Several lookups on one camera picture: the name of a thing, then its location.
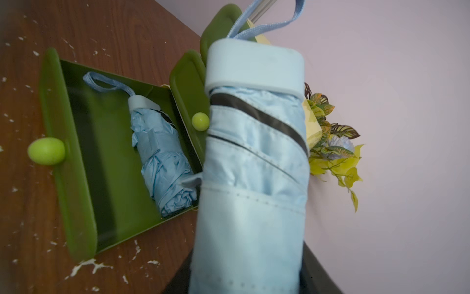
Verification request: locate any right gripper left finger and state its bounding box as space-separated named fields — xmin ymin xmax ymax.
xmin=161 ymin=250 xmax=193 ymax=294

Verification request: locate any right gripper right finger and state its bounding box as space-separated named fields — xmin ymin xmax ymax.
xmin=299 ymin=243 xmax=343 ymax=294

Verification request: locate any light blue umbrella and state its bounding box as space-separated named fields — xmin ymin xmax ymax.
xmin=188 ymin=1 xmax=310 ymax=294
xmin=83 ymin=71 xmax=197 ymax=218

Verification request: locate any dark green bottom drawer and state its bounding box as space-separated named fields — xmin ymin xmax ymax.
xmin=38 ymin=48 xmax=202 ymax=262

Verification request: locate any dark green drawer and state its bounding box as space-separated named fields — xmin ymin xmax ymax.
xmin=38 ymin=48 xmax=202 ymax=262
xmin=170 ymin=50 xmax=209 ymax=165
xmin=200 ymin=4 xmax=242 ymax=64

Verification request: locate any dark green top drawer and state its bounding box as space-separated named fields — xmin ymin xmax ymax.
xmin=200 ymin=4 xmax=242 ymax=64

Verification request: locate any yellow-green drawer cabinet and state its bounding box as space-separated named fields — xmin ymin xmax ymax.
xmin=302 ymin=83 xmax=322 ymax=150

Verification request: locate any artificial plant in vase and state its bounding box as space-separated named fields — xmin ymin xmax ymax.
xmin=307 ymin=83 xmax=362 ymax=211

